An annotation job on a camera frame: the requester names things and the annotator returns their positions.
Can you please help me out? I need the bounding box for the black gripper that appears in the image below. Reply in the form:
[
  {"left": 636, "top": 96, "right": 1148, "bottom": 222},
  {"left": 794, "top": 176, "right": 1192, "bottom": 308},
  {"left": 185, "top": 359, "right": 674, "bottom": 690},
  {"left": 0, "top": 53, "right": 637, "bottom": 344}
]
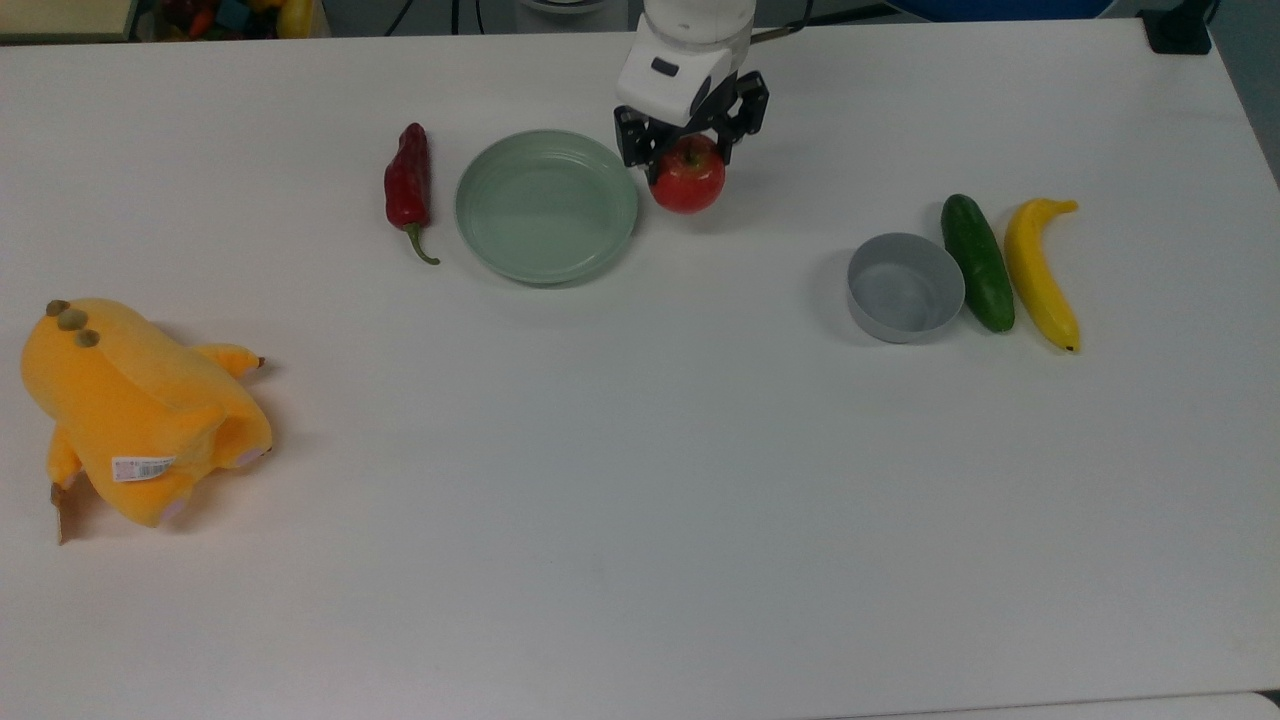
[{"left": 613, "top": 70, "right": 771, "bottom": 187}]

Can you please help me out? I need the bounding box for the red toy apple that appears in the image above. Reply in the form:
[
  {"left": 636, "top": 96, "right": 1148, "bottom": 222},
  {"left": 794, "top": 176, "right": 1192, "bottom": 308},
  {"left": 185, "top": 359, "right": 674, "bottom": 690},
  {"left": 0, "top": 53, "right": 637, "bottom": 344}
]
[{"left": 648, "top": 135, "right": 727, "bottom": 214}]

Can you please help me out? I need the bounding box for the pale green plate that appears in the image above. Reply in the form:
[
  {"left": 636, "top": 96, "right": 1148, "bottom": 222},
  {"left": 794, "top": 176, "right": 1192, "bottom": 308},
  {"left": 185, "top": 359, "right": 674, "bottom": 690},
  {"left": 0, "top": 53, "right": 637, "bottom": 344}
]
[{"left": 455, "top": 129, "right": 639, "bottom": 286}]

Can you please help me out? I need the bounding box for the grey round bowl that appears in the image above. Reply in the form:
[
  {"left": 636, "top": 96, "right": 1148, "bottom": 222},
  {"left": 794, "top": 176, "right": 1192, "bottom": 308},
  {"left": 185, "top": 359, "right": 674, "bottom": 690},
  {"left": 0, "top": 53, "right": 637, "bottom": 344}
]
[{"left": 847, "top": 232, "right": 966, "bottom": 345}]

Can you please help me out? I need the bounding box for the red chili pepper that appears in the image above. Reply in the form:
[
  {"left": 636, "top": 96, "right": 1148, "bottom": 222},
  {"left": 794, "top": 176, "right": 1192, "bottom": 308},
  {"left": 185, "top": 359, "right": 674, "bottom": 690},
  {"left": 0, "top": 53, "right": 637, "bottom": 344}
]
[{"left": 384, "top": 122, "right": 441, "bottom": 267}]

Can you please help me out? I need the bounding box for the green toy cucumber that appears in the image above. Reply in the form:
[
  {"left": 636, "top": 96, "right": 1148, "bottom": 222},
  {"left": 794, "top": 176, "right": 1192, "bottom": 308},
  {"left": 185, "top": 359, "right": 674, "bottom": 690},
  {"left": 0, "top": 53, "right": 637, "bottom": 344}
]
[{"left": 940, "top": 193, "right": 1016, "bottom": 334}]

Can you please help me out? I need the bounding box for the yellow toy banana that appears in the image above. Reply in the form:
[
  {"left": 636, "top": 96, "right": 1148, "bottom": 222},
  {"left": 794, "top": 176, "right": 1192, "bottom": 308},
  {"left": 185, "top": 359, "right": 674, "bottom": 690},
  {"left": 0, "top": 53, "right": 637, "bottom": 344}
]
[{"left": 1003, "top": 197, "right": 1082, "bottom": 354}]

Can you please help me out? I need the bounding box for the box of colourful toys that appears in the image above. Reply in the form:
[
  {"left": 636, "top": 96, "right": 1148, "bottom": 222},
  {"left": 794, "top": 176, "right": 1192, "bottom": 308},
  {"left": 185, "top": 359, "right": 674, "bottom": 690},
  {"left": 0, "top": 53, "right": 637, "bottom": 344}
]
[{"left": 138, "top": 0, "right": 323, "bottom": 41}]

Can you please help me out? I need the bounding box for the black clamp block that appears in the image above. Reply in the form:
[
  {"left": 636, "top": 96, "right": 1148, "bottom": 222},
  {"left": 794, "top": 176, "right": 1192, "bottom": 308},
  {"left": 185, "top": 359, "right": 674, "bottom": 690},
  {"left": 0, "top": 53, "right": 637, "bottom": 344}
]
[{"left": 1140, "top": 5, "right": 1217, "bottom": 56}]

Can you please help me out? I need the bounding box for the yellow plush toy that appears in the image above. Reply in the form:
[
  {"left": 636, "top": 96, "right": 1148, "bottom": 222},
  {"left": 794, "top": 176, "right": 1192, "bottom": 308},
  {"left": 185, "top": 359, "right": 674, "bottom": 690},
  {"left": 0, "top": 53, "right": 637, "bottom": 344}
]
[{"left": 20, "top": 298, "right": 274, "bottom": 546}]

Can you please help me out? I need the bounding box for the wooden board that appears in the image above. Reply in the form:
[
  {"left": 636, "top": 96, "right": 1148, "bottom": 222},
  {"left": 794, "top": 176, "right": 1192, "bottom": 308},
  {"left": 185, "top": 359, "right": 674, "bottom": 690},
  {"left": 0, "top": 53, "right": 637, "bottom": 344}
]
[{"left": 0, "top": 0, "right": 137, "bottom": 44}]

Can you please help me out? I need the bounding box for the white background table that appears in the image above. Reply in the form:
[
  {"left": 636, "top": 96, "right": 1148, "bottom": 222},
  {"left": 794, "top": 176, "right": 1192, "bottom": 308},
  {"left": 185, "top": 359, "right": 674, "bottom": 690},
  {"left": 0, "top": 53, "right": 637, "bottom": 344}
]
[{"left": 840, "top": 690, "right": 1280, "bottom": 720}]

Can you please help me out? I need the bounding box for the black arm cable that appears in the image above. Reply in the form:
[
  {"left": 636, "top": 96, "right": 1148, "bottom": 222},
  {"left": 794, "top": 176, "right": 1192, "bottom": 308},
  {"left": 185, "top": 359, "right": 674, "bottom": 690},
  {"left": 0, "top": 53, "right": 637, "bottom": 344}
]
[{"left": 750, "top": 0, "right": 816, "bottom": 47}]

